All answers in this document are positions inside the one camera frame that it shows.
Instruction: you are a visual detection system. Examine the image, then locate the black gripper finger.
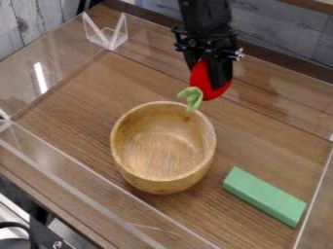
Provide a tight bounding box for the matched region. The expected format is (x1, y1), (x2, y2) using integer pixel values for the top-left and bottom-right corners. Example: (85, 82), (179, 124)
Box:
(205, 53), (232, 90)
(183, 51), (201, 69)

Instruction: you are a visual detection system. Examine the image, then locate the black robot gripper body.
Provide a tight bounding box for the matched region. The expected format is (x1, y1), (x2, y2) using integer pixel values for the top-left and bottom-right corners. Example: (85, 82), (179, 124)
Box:
(169, 24), (243, 60)

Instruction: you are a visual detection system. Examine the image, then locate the red plush strawberry green stem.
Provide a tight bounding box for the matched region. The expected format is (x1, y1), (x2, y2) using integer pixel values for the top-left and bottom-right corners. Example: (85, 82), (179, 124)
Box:
(175, 58), (234, 114)

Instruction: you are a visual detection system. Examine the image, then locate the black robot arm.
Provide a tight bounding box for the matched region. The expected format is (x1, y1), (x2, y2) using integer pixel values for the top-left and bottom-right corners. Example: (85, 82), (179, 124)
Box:
(169, 0), (243, 90)

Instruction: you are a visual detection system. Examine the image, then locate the wooden bowl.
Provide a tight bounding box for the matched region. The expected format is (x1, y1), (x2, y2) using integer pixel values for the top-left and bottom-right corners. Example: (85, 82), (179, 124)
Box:
(109, 101), (216, 195)

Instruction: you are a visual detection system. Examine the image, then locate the green rectangular block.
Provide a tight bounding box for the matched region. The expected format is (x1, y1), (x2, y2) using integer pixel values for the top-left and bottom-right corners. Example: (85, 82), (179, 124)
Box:
(220, 166), (307, 229)

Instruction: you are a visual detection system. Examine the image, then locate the clear acrylic corner bracket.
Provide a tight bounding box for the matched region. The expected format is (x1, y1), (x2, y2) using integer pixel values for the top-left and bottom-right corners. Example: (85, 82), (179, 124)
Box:
(81, 12), (127, 51)

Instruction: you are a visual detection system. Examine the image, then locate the black metal bracket with bolt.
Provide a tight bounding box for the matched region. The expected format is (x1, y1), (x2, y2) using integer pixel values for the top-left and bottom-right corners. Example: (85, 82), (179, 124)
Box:
(29, 217), (66, 249)

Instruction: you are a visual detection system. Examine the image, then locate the black cable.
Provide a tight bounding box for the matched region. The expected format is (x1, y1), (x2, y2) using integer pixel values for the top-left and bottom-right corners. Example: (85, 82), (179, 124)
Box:
(0, 222), (44, 249)

